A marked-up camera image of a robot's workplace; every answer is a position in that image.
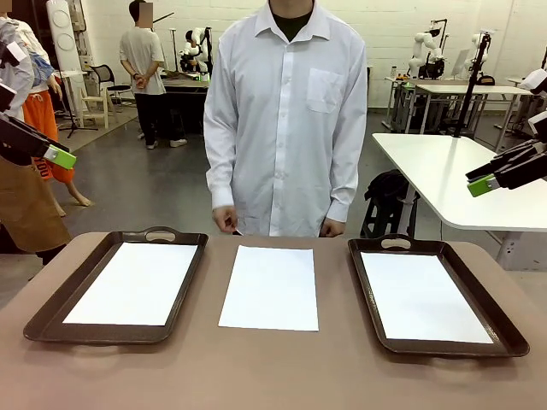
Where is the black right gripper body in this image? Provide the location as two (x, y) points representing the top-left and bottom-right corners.
(528, 111), (547, 185)

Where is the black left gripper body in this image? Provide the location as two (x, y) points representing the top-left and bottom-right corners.
(0, 83), (18, 163)

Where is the white A4 paper sheet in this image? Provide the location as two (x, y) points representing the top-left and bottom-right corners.
(62, 242), (199, 327)
(360, 250), (496, 345)

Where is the person's left forearm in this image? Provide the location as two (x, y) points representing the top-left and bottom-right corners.
(327, 140), (365, 224)

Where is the person's right forearm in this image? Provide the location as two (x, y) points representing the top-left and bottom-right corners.
(204, 136), (237, 211)

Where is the person's left hand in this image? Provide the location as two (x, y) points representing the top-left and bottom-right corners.
(320, 217), (345, 238)

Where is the person's right hand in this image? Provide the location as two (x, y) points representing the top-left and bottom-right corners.
(212, 206), (240, 234)

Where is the black light stand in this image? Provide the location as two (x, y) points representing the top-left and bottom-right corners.
(57, 83), (99, 140)

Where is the mannequin with brown apron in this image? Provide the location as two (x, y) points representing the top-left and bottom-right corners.
(0, 16), (72, 266)

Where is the white folding chair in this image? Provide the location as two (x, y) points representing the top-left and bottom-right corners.
(79, 80), (119, 129)

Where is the white table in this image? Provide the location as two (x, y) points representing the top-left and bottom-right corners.
(371, 132), (547, 271)

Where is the white tower air conditioner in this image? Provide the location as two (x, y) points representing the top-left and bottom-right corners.
(45, 0), (83, 72)

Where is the black tripod pole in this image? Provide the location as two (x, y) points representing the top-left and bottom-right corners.
(442, 32), (492, 138)

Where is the white background desk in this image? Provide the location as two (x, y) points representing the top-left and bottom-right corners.
(384, 76), (535, 133)

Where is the black office chair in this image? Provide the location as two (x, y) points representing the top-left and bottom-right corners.
(90, 63), (133, 113)

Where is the black backpack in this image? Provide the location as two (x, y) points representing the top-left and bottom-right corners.
(364, 169), (412, 205)

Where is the man in grey t-shirt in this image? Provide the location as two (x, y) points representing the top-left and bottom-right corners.
(119, 0), (188, 149)

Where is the brown background table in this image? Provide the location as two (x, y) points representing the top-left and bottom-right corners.
(162, 74), (213, 138)

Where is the white humanoid robot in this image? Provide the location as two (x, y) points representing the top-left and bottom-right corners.
(178, 27), (213, 73)

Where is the brown plastic tray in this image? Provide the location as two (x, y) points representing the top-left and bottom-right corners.
(348, 233), (531, 359)
(23, 225), (209, 346)

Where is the person in white shirt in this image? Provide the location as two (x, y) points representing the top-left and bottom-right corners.
(203, 0), (368, 239)

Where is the white A4 paper stack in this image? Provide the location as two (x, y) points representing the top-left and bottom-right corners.
(217, 244), (321, 333)

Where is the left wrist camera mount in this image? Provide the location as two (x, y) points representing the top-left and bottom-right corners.
(0, 41), (27, 69)

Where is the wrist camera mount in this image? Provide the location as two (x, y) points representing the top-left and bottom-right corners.
(519, 70), (547, 97)
(0, 41), (27, 69)

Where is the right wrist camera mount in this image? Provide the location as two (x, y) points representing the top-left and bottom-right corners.
(519, 70), (547, 97)

